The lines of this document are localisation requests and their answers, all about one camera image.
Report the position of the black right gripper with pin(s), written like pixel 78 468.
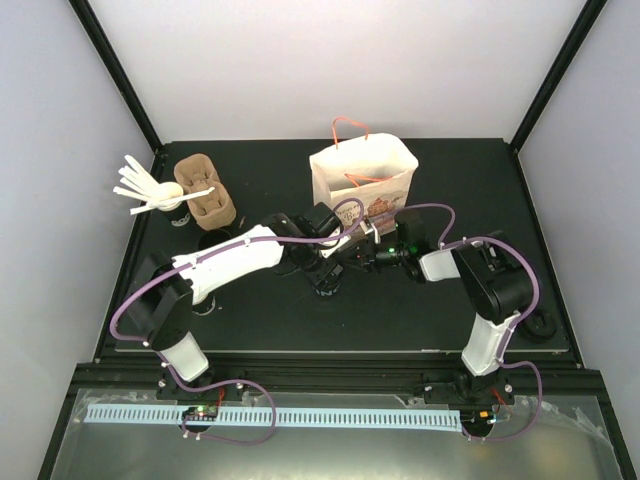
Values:
pixel 366 254

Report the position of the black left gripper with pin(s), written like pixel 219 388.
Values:
pixel 331 271

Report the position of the black paper coffee cup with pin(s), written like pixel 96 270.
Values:
pixel 326 290
pixel 205 307

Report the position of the cream bear-print paper bag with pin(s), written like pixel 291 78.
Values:
pixel 376 168

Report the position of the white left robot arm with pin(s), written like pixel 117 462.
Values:
pixel 164 312

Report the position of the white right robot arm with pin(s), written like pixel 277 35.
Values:
pixel 501 285

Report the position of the white plastic stirrers bundle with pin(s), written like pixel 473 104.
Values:
pixel 137 183

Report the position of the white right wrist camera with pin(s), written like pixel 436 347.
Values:
pixel 370 231

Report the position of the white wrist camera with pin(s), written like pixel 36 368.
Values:
pixel 370 231
pixel 328 251

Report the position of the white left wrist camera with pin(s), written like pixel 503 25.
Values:
pixel 328 251

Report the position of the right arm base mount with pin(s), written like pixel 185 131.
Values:
pixel 458 387

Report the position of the black frame foot knob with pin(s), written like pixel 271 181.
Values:
pixel 538 327

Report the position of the light blue slotted cable duct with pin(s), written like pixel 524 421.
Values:
pixel 281 417

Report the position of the black aluminium front rail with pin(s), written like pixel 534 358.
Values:
pixel 235 375

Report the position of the left black frame post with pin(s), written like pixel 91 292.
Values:
pixel 103 47

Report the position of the black frame post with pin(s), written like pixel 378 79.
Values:
pixel 574 40
pixel 103 47

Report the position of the right black frame post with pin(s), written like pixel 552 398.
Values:
pixel 574 40

